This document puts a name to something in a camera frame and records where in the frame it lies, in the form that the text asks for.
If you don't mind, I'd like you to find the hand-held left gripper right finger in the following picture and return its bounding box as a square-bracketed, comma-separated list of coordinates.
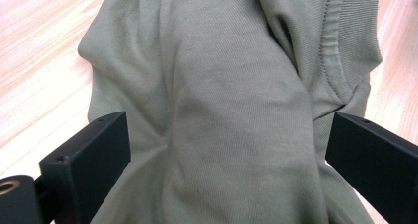
[325, 112, 418, 224]

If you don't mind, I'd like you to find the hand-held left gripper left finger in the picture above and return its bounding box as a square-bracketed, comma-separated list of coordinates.
[38, 111, 132, 224]

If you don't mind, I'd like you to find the grey-green sweatshirt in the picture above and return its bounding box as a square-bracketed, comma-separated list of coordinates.
[77, 0, 383, 224]

